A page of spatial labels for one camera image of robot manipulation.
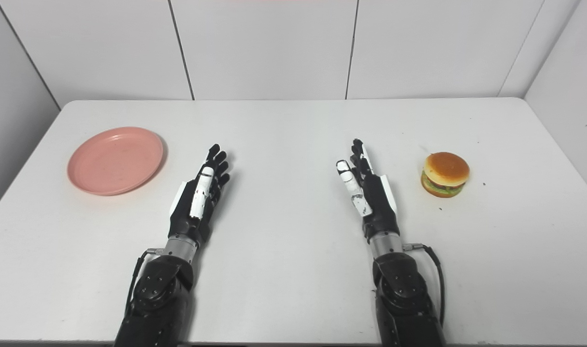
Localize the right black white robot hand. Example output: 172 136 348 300
336 139 400 244

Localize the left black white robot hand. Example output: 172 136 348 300
168 144 231 243

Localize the toy hamburger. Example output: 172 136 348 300
421 152 470 199

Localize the pink round plate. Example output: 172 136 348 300
67 127 164 196

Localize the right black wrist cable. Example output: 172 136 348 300
402 243 446 327

